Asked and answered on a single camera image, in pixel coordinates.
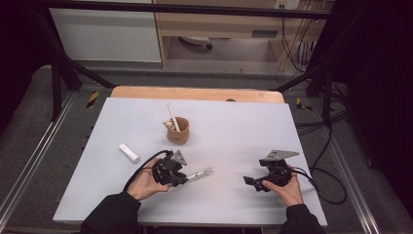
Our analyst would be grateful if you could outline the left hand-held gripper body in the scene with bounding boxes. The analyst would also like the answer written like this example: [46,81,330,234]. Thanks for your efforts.
[151,149,188,186]

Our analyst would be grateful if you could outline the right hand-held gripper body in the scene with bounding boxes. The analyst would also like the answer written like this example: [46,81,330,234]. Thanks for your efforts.
[258,149,301,188]

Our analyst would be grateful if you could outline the brown cup with animal figure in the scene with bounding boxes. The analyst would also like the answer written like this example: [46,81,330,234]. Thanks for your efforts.
[163,116,191,146]

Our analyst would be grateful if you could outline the short white eraser block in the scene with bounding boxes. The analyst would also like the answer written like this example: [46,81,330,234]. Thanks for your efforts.
[118,142,141,165]

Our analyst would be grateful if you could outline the long white pen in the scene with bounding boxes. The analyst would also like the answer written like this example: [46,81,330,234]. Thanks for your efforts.
[167,102,181,133]

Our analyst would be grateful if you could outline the person's right hand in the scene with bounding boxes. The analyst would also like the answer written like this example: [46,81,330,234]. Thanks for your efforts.
[261,165,305,209]

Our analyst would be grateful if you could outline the person's left hand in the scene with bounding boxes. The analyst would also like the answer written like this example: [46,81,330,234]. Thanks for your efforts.
[126,157,173,202]

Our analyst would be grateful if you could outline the white table board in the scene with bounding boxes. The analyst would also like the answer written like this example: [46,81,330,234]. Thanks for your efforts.
[53,97,328,228]

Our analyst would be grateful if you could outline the yellow black tape strip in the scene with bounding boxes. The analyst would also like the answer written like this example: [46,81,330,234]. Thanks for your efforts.
[86,91,100,109]
[294,96,314,112]

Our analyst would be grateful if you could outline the wooden table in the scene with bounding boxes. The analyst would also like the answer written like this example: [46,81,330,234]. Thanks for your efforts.
[109,85,286,104]

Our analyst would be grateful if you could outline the black metal stand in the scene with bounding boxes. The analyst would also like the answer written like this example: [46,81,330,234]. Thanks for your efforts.
[31,8,117,122]
[272,62,336,129]

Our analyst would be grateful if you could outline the office chair wheel base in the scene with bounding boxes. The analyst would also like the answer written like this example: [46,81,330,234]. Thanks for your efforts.
[177,35,214,51]

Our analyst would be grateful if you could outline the dark curtain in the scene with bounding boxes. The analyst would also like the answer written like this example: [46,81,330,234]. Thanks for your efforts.
[332,0,413,215]
[0,0,55,133]

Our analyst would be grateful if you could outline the light wooden desk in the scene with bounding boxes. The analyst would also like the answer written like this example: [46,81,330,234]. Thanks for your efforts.
[152,0,336,70]

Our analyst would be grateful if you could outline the white cabinet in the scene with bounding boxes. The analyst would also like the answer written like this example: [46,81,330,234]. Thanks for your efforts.
[51,0,163,63]

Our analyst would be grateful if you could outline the white power strip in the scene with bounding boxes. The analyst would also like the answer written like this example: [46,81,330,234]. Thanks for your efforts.
[273,0,302,11]

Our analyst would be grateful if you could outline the left hand-held gripper black cable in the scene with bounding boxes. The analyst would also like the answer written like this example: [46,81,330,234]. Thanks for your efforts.
[123,149,173,193]

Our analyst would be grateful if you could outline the hand-held gripper black cable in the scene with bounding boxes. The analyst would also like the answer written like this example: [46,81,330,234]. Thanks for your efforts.
[289,166,348,206]
[123,149,173,193]

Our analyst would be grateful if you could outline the right hand-held gripper black cable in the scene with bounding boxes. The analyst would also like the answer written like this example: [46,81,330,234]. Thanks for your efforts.
[289,166,348,206]

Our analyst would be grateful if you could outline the aluminium floor rail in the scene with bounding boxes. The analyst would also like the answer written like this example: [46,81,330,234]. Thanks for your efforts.
[319,135,382,234]
[0,92,78,222]

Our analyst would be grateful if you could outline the black floor cables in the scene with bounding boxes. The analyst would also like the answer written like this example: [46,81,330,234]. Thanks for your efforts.
[292,80,351,137]

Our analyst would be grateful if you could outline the hanging cable bundle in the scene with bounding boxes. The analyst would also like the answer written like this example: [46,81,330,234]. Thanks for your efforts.
[275,14,319,75]

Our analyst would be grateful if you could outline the black horizontal frame bar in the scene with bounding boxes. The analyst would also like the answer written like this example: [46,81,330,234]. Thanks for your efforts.
[32,0,346,21]

